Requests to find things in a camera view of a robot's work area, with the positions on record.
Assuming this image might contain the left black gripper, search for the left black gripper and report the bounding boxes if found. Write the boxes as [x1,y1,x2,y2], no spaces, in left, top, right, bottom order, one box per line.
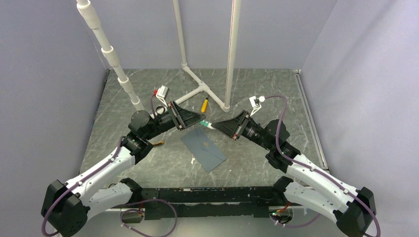
[144,100,206,141]

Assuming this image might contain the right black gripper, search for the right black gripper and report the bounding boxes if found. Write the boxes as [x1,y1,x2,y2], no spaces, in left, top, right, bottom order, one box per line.
[211,110,273,151]

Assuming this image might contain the green white glue stick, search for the green white glue stick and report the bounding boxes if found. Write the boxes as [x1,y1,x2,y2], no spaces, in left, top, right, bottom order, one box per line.
[200,120,215,130]

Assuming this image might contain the grey-blue envelope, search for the grey-blue envelope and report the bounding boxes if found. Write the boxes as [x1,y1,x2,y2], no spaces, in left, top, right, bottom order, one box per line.
[181,127,227,173]

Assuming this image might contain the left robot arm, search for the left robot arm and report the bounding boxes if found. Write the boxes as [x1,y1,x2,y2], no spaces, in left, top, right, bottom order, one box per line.
[41,101,206,237]

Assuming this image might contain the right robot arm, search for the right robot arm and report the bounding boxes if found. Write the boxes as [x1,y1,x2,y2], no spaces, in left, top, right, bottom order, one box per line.
[212,111,377,237]

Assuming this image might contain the white pipe with red stripe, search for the white pipe with red stripe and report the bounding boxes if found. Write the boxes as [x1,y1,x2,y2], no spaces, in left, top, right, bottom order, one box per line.
[223,0,242,112]

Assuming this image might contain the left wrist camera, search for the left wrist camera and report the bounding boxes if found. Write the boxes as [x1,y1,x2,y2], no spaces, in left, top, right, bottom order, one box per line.
[155,85,169,106]

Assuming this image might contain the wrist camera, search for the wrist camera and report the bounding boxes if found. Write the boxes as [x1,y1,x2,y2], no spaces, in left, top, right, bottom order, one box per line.
[155,85,169,106]
[249,96,266,117]

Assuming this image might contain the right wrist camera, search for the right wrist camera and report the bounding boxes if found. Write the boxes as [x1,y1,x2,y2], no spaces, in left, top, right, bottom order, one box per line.
[249,96,266,117]

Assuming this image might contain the yellow handled pliers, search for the yellow handled pliers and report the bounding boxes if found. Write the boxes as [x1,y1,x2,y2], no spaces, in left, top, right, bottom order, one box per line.
[153,141,165,147]

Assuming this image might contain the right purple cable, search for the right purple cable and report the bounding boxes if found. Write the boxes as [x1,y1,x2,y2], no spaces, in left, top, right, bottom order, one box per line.
[263,95,381,237]

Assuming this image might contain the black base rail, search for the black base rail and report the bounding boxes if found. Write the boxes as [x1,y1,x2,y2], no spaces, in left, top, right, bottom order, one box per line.
[117,186,296,220]

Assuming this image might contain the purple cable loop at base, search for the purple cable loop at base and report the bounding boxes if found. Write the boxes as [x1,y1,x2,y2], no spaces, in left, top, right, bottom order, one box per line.
[120,200,177,237]

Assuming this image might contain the aluminium extrusion frame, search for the aluminium extrusion frame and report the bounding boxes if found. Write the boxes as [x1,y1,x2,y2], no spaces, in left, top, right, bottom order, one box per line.
[76,212,344,237]

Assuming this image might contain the white PVC pipe frame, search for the white PVC pipe frame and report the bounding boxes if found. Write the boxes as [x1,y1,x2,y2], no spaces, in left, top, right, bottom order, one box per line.
[76,0,235,113]

